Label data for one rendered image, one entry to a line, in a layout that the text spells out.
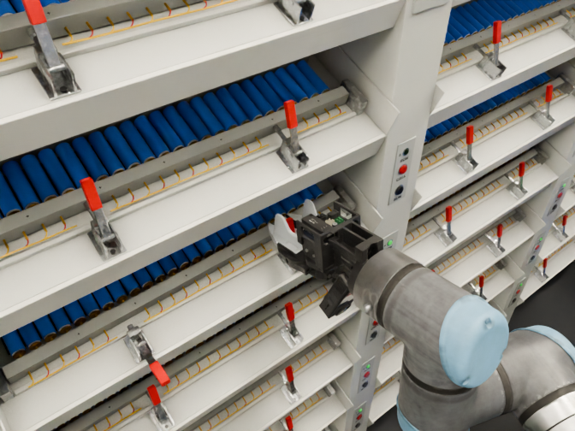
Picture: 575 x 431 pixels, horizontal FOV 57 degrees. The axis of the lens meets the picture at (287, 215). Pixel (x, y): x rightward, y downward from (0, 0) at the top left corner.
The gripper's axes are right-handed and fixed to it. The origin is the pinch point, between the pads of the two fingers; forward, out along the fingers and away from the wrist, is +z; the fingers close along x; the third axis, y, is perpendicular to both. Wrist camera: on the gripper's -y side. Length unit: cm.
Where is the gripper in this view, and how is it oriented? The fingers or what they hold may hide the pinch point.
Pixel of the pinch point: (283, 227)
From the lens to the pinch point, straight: 83.2
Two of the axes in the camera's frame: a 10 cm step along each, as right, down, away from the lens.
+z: -6.0, -3.9, 6.9
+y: -1.0, -8.3, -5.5
